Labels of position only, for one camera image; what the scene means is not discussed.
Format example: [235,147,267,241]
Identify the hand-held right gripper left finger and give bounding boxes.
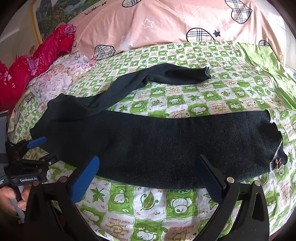
[23,156,102,241]

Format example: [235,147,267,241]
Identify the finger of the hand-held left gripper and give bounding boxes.
[6,137,48,161]
[16,155,58,168]

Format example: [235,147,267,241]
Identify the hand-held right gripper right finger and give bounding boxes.
[192,155,271,241]

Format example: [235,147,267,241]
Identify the black pants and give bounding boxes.
[30,63,288,190]

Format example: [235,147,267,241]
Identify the person's left hand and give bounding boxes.
[0,184,32,216]

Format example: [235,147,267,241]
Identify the pale floral blanket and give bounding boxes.
[25,52,97,103]

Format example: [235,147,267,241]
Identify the green checked bed sheet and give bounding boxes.
[7,40,296,241]

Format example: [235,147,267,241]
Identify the red embroidered quilt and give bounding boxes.
[0,24,77,112]

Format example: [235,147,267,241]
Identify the plain green cloth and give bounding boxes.
[236,42,296,112]

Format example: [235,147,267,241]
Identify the pink duvet with plaid hearts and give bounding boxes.
[67,0,285,61]

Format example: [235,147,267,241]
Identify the framed landscape wall picture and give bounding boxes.
[31,0,97,47]

